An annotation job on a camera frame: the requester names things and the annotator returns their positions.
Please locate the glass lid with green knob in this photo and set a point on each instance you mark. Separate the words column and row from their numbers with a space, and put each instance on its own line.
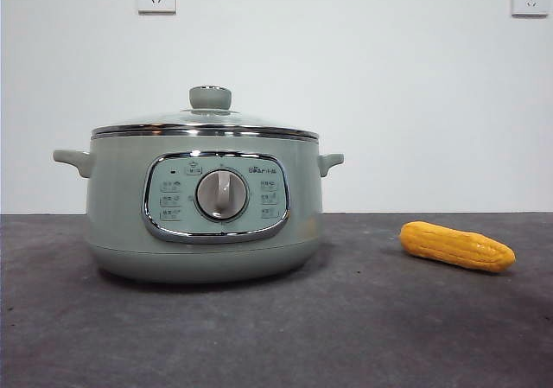
column 210, row 98

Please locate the yellow corn cob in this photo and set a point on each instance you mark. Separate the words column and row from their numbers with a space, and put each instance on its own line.
column 453, row 246

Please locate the pale green electric pot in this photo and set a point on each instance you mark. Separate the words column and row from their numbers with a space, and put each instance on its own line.
column 121, row 189

